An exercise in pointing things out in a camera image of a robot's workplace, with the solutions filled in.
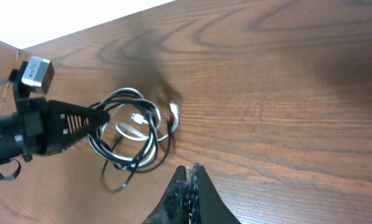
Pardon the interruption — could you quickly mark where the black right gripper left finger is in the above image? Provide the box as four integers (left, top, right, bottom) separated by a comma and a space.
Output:
142, 166, 189, 224

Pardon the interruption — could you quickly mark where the white USB cable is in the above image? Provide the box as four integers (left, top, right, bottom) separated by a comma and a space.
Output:
88, 86, 180, 170

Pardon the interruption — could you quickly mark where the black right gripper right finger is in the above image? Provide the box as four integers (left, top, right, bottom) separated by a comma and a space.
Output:
190, 163, 240, 224

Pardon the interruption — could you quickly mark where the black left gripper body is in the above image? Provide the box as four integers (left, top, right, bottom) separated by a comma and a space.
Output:
0, 97, 48, 164

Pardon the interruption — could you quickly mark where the black USB cable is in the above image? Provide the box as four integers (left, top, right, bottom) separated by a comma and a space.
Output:
86, 93, 177, 193

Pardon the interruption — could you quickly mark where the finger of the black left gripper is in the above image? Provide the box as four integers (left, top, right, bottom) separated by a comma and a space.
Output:
45, 100, 110, 155

